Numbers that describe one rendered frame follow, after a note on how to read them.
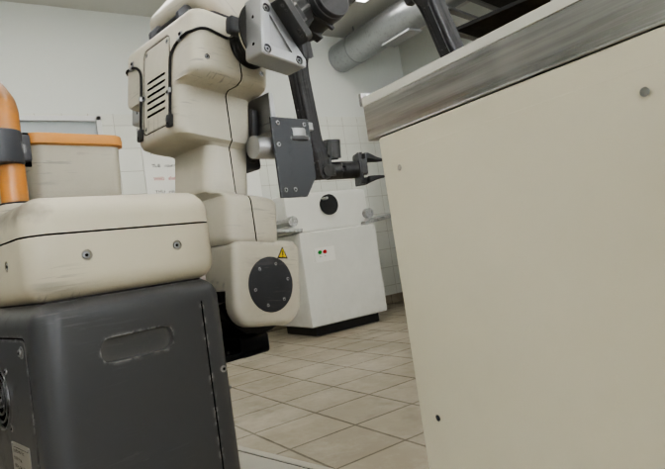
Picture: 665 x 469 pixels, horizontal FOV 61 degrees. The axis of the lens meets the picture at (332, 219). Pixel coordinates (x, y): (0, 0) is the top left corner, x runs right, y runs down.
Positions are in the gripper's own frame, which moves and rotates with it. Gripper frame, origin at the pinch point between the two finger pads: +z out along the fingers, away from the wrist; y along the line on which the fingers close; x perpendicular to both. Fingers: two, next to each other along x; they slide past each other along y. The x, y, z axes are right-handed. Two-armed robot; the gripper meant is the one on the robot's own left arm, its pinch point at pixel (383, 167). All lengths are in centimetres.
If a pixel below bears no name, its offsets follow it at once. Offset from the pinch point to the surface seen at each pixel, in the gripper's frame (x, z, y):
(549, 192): -126, -33, -28
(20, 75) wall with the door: 304, -175, 149
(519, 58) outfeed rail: -125, -33, -14
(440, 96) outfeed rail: -114, -37, -15
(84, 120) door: 318, -132, 116
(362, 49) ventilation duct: 348, 130, 192
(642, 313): -132, -31, -39
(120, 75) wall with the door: 328, -103, 158
